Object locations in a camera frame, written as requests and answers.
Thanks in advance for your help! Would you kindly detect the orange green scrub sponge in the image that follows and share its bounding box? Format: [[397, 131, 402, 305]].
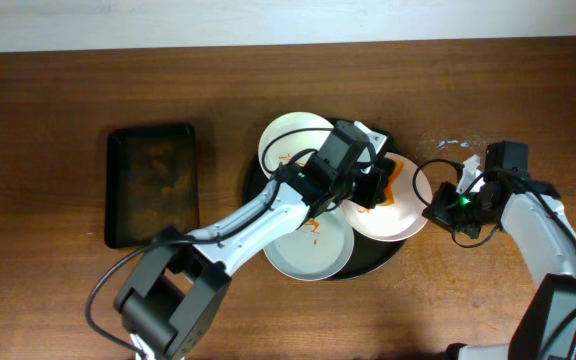
[[377, 160, 404, 206]]

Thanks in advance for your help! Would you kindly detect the pink plate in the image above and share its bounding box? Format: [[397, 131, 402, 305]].
[[340, 153, 432, 242]]

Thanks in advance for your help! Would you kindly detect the grey plate bottom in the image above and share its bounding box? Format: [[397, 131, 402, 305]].
[[263, 210, 355, 281]]

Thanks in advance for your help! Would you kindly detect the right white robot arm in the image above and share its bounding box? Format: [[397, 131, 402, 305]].
[[422, 141, 576, 360]]

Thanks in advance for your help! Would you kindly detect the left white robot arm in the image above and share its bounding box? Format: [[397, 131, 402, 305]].
[[114, 149, 395, 359]]

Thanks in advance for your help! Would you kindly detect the black round tray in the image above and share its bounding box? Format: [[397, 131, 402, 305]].
[[242, 119, 404, 280]]

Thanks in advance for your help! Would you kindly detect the black rectangular tray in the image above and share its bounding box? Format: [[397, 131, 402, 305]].
[[104, 123, 199, 249]]

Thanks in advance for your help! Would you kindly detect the cream plate top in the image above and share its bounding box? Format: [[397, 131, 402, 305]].
[[258, 112, 333, 178]]

